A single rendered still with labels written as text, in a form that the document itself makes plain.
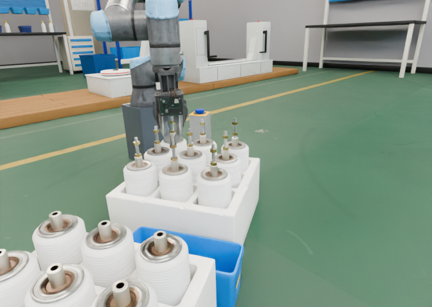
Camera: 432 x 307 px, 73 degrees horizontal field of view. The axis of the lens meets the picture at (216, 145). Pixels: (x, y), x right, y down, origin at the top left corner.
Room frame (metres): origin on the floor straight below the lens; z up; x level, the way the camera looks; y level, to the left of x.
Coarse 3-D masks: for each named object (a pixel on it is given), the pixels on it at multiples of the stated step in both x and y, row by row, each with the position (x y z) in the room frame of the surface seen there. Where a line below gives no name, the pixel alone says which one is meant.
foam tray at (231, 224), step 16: (256, 160) 0.98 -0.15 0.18; (256, 176) 0.94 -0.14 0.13; (112, 192) 0.76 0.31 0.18; (160, 192) 0.76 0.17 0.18; (240, 192) 0.74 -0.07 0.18; (256, 192) 0.95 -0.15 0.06; (112, 208) 0.74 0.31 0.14; (128, 208) 0.72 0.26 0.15; (144, 208) 0.71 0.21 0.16; (160, 208) 0.69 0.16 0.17; (176, 208) 0.67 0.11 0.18; (192, 208) 0.67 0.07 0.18; (208, 208) 0.66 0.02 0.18; (240, 208) 0.69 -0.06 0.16; (128, 224) 0.73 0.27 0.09; (144, 224) 0.71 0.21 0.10; (160, 224) 0.69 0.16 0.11; (176, 224) 0.68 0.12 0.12; (192, 224) 0.66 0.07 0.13; (208, 224) 0.65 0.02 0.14; (224, 224) 0.63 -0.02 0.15; (240, 224) 0.70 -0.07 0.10; (240, 240) 0.70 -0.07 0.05
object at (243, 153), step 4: (244, 148) 0.92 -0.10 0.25; (248, 148) 0.93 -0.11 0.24; (232, 152) 0.90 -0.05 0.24; (236, 152) 0.90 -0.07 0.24; (240, 152) 0.90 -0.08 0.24; (244, 152) 0.91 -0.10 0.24; (248, 152) 0.94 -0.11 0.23; (240, 156) 0.90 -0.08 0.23; (244, 156) 0.91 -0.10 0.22; (248, 156) 0.93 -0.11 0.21; (244, 160) 0.91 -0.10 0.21; (248, 160) 0.94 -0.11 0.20; (244, 164) 0.91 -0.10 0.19; (248, 164) 0.94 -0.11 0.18; (244, 168) 0.91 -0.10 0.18
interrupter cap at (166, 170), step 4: (168, 164) 0.79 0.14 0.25; (180, 164) 0.79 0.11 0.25; (184, 164) 0.78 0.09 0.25; (164, 168) 0.76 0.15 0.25; (168, 168) 0.76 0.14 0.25; (180, 168) 0.77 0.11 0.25; (184, 168) 0.76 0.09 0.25; (164, 172) 0.74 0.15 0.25; (168, 172) 0.74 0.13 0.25; (172, 172) 0.74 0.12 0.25; (176, 172) 0.74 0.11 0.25; (180, 172) 0.74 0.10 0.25; (184, 172) 0.74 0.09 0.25
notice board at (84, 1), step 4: (72, 0) 6.66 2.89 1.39; (76, 0) 6.72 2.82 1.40; (80, 0) 6.78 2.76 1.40; (84, 0) 6.84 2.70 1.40; (88, 0) 6.89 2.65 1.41; (92, 0) 6.95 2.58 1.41; (72, 4) 6.65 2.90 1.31; (76, 4) 6.71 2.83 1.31; (80, 4) 6.77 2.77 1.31; (84, 4) 6.82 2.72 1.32; (88, 4) 6.88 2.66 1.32; (92, 4) 6.94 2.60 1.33; (72, 8) 6.64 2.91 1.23; (76, 8) 6.70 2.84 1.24; (80, 8) 6.76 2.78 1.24; (84, 8) 6.81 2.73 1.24; (88, 8) 6.87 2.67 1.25; (92, 8) 6.93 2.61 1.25
